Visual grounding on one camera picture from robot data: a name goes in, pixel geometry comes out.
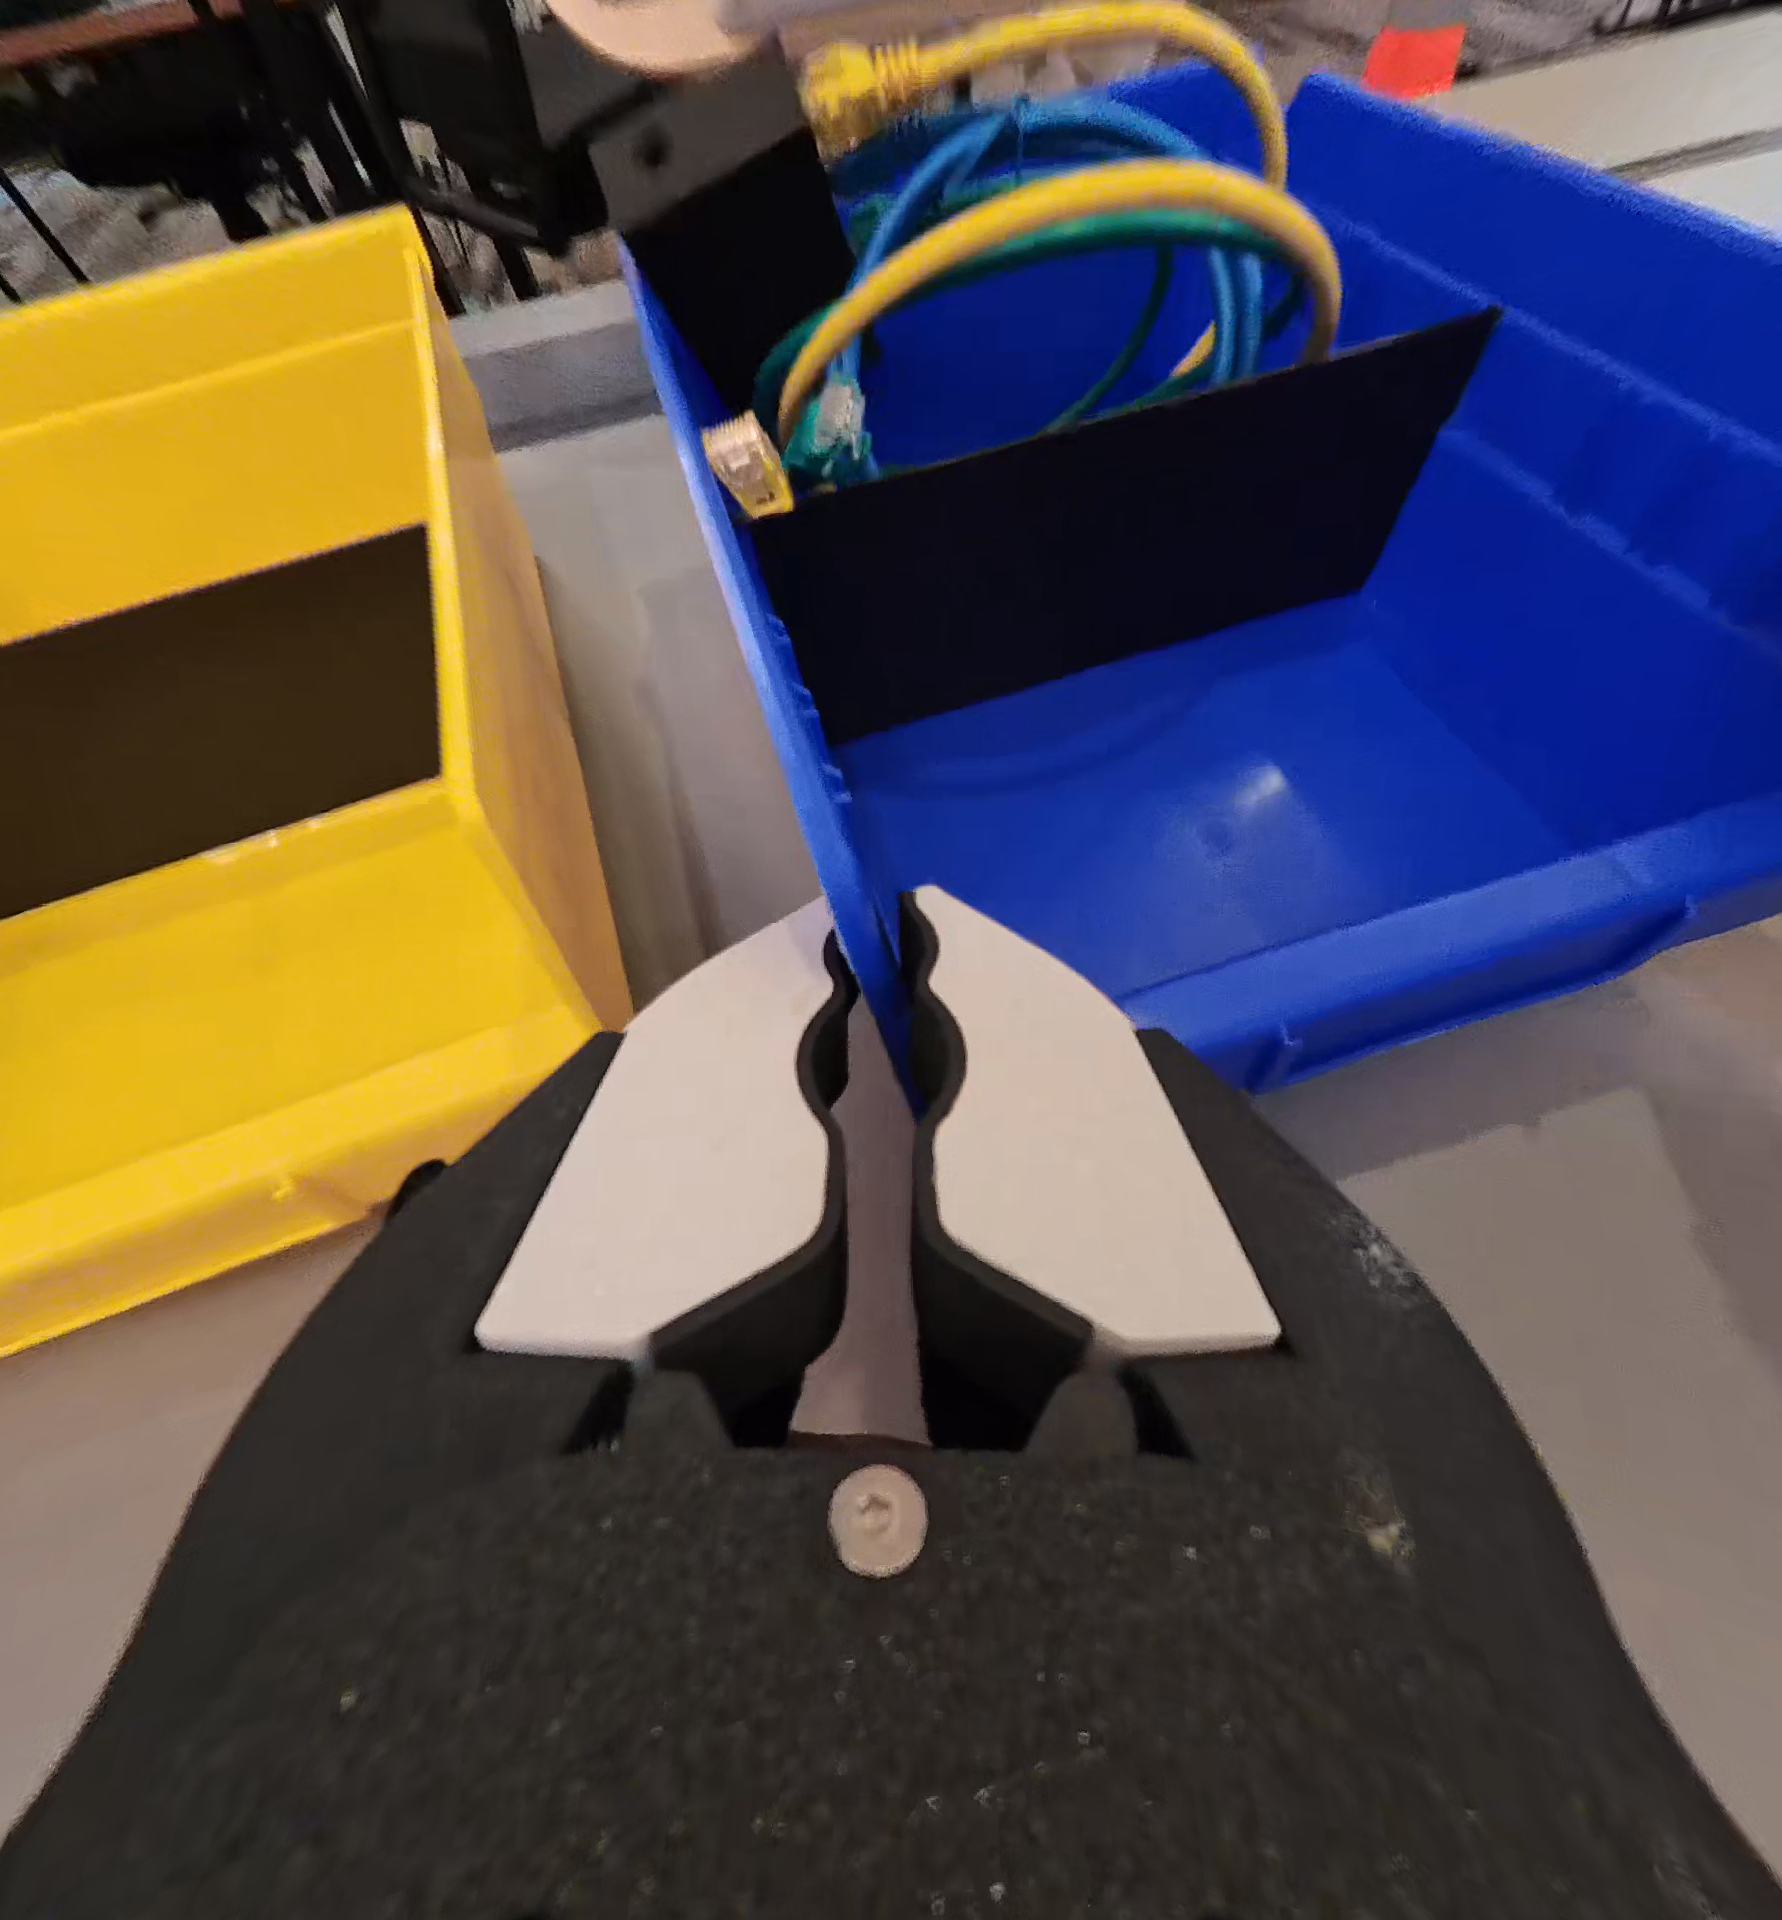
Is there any green ethernet cable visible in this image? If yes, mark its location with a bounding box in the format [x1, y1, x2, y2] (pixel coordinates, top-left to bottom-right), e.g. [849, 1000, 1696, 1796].
[753, 209, 1305, 489]

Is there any yellow plastic bin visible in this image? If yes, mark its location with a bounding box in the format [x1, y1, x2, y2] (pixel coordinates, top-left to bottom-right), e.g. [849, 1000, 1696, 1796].
[0, 208, 635, 1373]

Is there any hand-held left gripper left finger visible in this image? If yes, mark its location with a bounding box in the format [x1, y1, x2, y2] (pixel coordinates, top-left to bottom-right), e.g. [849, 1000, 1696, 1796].
[472, 899, 855, 1448]

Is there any blue plastic bin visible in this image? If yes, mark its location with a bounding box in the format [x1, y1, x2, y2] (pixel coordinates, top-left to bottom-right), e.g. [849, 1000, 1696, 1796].
[617, 60, 1782, 1112]

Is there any black bin divider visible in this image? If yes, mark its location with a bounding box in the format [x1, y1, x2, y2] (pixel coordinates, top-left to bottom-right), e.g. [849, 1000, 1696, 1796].
[0, 526, 443, 927]
[747, 309, 1503, 747]

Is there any black ethernet switch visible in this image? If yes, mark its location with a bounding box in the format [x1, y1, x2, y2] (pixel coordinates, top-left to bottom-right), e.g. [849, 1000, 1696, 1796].
[592, 60, 861, 415]

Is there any yellow ethernet cable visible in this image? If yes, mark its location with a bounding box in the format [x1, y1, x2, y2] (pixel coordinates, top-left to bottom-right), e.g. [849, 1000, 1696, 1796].
[699, 0, 1347, 519]

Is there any orange traffic cone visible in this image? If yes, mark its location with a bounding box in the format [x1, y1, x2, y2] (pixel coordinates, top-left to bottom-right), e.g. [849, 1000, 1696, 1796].
[1363, 23, 1466, 98]

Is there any blue ethernet cable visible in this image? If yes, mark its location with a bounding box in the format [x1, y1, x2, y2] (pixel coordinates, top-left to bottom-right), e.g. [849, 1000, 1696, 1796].
[832, 96, 1269, 451]

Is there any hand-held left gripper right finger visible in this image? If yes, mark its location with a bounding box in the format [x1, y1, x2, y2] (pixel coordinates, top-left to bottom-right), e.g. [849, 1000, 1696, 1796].
[899, 886, 1285, 1448]

